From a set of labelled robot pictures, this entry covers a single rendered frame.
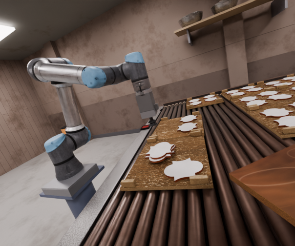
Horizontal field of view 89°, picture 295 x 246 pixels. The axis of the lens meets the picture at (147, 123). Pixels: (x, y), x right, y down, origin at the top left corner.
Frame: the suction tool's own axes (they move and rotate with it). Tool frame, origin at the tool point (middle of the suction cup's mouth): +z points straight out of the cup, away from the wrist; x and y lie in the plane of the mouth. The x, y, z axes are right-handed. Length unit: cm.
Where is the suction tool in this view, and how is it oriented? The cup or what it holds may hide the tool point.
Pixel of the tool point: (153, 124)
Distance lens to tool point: 70.4
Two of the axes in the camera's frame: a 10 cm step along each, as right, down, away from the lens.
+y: 1.6, -3.1, 9.4
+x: -9.5, 2.1, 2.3
